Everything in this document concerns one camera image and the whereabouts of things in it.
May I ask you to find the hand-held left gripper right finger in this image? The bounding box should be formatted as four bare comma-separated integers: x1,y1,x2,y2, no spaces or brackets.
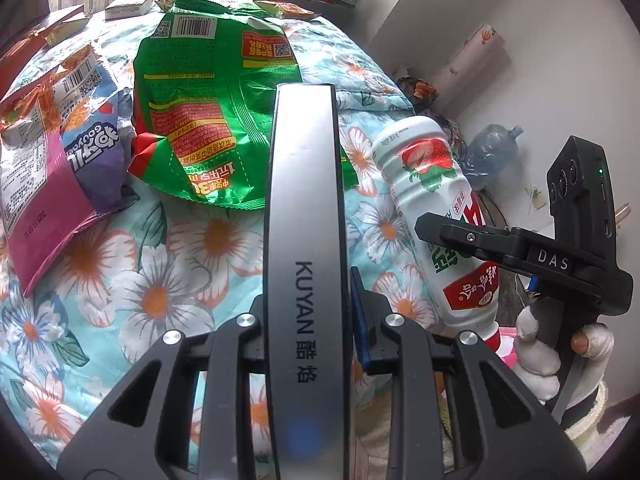
347,265,588,480

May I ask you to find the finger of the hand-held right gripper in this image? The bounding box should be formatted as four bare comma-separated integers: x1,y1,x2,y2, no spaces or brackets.
415,211,523,271

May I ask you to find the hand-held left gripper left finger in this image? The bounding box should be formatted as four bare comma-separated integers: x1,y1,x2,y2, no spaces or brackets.
56,295,273,480

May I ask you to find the white strawberry drink bottle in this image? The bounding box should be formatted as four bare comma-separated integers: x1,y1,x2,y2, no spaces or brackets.
371,116,501,351

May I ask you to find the person's right hand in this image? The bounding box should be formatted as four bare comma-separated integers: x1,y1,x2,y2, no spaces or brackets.
515,305,615,403

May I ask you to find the blue water jug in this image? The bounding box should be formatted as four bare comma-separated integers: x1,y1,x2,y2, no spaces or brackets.
457,124,523,191

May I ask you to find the floral blanket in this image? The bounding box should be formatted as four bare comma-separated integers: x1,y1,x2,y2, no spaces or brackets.
0,0,451,480

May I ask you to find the dark floral cloth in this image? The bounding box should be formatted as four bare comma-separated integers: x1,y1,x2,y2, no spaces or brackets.
397,76,438,111

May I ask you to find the purple snack bag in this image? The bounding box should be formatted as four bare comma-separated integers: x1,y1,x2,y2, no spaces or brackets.
50,45,138,216

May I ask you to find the pink snack packet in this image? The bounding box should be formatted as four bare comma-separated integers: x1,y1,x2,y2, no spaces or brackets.
0,75,121,298

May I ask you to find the large green snack bag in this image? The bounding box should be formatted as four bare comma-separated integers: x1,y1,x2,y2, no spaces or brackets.
127,0,361,211

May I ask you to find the yellow orange snack packet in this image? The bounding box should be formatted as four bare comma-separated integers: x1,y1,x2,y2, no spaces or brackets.
255,0,321,21

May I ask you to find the gold and white snack box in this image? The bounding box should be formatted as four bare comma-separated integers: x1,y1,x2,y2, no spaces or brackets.
104,0,156,22

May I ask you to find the red-brown box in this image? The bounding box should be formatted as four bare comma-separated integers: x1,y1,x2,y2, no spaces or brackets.
30,5,91,46

